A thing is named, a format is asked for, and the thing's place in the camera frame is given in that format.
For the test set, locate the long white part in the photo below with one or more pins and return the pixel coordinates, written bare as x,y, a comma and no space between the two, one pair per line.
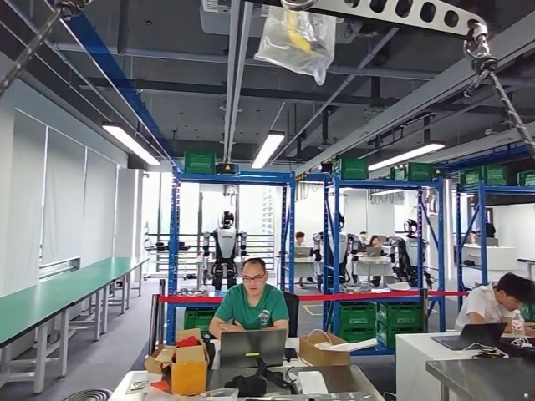
347,346

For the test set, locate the black ribbed round stool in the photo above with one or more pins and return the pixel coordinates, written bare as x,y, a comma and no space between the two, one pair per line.
88,395

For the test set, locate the clear bag with yellow item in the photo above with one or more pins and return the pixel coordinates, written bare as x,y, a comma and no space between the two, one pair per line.
296,41

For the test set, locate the bare steel table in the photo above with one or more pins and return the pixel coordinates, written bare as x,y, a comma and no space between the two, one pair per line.
480,379

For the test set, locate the pale roller blind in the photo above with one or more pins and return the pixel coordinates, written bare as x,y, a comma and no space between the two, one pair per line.
99,207
25,199
63,193

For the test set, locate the wide grey ceiling rail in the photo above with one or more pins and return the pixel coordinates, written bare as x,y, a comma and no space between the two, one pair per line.
418,102

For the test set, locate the double grey ceiling rail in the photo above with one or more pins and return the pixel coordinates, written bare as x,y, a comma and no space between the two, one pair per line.
236,83

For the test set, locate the black rack-top camera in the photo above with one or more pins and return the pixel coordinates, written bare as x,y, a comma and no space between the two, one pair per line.
327,167

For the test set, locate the long white counter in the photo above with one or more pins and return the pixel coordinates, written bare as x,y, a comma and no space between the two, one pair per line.
489,257

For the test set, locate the white paper sheet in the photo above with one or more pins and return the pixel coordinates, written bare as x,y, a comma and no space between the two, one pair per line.
313,383

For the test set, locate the shallow cardboard box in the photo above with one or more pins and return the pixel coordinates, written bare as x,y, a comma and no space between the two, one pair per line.
322,357

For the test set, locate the open orange cardboard box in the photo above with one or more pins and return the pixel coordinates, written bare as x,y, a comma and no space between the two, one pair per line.
190,371

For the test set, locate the white desk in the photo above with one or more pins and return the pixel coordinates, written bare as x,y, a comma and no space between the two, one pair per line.
374,268
298,265

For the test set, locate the white wall column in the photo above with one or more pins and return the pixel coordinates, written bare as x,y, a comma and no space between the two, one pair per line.
127,213

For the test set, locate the person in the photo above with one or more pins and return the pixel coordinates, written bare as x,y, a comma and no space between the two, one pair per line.
251,312
299,239
374,241
490,229
480,307

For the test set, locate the perforated metal spreader bar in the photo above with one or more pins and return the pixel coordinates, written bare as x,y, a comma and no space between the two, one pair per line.
376,11

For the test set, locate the pale workbench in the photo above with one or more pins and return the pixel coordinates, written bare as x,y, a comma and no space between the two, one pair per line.
334,379

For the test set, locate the black belt post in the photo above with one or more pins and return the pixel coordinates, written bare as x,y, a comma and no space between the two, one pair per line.
156,321
425,312

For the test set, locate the black office chair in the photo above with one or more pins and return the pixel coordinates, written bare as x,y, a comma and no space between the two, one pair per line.
292,312

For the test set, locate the grey window railing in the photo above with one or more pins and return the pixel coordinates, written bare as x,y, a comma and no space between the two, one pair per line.
261,252

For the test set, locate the clear water bottle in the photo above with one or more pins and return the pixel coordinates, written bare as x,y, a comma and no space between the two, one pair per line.
517,324

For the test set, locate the white black humanoid robot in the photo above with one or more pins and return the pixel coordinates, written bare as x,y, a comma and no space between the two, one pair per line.
407,252
318,252
225,249

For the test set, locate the grey sill rail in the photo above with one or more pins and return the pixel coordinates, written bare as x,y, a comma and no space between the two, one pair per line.
58,267

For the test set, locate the ceiling light strip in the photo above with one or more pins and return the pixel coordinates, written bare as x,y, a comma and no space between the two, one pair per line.
405,156
268,149
131,145

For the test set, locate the small green plastic crate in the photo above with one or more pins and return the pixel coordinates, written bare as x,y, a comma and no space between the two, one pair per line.
399,174

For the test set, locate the white table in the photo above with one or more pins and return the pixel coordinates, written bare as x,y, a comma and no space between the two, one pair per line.
413,365

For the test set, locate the long red barrier belt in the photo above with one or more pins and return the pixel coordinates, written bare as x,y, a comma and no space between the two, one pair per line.
355,296

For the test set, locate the green topped workbench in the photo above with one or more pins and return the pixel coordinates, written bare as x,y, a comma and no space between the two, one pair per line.
41,301
121,264

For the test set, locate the black phone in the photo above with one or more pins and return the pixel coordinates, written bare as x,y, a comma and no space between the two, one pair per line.
291,355

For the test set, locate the dark laptop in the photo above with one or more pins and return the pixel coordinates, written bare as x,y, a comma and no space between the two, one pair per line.
472,336

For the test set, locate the blue metal shelf rack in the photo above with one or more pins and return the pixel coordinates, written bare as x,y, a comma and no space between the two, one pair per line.
483,232
172,249
336,249

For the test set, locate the grey laptop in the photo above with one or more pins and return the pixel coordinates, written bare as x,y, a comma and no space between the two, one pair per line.
252,348

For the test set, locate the blue ceiling beam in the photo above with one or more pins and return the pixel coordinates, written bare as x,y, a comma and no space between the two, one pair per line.
112,72

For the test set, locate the round metal part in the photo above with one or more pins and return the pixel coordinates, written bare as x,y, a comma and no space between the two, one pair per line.
355,288
190,291

